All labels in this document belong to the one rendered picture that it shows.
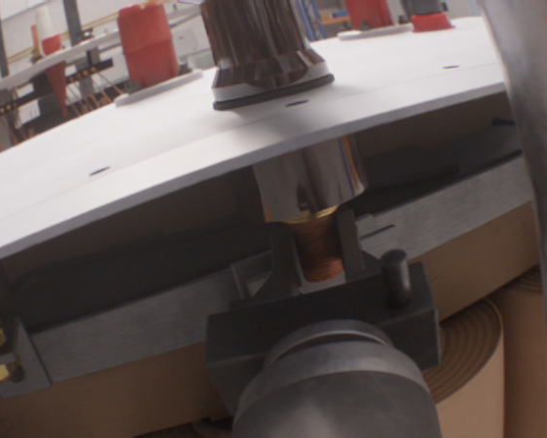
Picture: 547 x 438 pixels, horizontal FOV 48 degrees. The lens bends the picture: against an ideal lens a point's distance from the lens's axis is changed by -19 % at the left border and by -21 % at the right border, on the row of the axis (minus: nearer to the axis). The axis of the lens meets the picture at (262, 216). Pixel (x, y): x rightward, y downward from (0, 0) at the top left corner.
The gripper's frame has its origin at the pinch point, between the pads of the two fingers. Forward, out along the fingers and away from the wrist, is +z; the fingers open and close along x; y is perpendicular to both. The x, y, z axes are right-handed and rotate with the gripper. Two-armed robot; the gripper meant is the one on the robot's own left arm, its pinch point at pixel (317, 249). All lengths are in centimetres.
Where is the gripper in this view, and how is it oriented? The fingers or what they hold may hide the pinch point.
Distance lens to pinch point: 49.8
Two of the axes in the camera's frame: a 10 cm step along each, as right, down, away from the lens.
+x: -9.6, 2.4, 1.2
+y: -2.7, -8.5, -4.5
